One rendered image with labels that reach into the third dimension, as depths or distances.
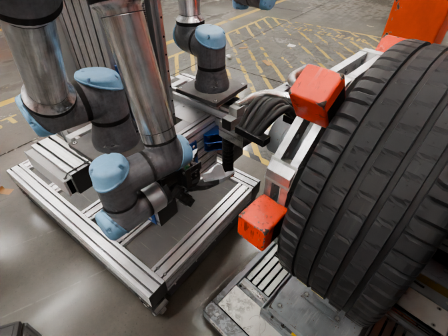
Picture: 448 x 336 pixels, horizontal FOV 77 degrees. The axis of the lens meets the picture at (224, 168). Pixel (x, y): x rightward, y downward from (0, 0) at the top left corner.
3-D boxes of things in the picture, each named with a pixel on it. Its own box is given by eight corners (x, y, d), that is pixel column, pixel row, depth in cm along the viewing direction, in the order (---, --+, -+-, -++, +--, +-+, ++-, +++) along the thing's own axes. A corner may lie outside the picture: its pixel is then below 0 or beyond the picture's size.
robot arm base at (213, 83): (187, 87, 122) (185, 64, 115) (209, 75, 131) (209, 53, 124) (215, 97, 115) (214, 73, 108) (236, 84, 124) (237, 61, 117)
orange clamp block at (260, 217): (285, 229, 67) (262, 253, 62) (259, 211, 71) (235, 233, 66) (290, 209, 62) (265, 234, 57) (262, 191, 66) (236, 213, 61)
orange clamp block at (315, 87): (328, 130, 56) (323, 106, 48) (294, 115, 60) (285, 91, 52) (347, 101, 56) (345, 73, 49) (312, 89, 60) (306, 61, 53)
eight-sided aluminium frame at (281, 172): (270, 275, 83) (305, 113, 47) (253, 261, 87) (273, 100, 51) (352, 181, 113) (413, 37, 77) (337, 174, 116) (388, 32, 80)
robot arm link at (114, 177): (131, 139, 61) (141, 177, 68) (79, 161, 56) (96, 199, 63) (149, 156, 57) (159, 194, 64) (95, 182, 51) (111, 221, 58)
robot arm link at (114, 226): (105, 226, 57) (117, 250, 63) (151, 197, 63) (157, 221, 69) (87, 206, 61) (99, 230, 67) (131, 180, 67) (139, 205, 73)
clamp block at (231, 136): (242, 149, 76) (243, 133, 72) (218, 136, 81) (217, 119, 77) (254, 141, 79) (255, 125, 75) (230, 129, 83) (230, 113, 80)
